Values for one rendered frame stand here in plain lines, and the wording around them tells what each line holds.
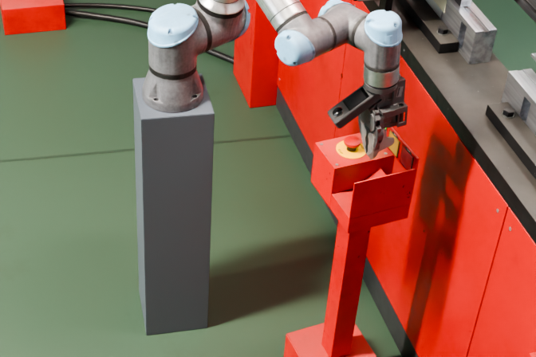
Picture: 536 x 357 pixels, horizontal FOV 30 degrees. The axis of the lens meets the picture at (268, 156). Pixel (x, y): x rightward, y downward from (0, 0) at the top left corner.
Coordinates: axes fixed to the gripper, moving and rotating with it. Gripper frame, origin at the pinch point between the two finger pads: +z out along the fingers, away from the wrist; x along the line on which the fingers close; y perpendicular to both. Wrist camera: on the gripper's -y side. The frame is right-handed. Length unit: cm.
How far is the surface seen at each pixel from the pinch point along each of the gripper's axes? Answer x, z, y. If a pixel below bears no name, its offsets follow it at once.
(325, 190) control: 7.1, 13.8, -7.0
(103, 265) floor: 70, 79, -52
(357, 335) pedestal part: 8, 73, 4
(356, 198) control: -5.1, 7.2, -5.4
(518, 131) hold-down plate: -10.9, -3.7, 32.0
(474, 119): -0.1, -1.1, 27.7
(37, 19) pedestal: 211, 73, -40
